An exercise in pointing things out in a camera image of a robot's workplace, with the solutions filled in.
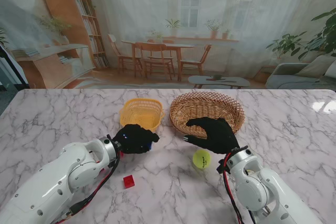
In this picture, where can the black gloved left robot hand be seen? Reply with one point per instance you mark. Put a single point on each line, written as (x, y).
(134, 140)

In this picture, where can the black stand pole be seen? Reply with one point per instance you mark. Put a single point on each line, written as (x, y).
(13, 69)

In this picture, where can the printed room scene backdrop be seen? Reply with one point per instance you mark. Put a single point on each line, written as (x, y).
(157, 11)

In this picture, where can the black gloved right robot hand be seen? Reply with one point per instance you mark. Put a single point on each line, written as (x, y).
(220, 136)

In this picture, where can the yellow plastic basket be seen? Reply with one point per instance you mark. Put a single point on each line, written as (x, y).
(141, 113)

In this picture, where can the brown wicker basket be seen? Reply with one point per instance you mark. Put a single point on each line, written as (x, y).
(204, 106)

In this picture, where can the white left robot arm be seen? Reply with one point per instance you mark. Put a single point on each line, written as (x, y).
(47, 190)

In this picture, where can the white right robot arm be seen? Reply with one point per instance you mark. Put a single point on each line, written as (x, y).
(262, 190)

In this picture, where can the blue toy block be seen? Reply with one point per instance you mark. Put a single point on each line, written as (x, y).
(150, 145)

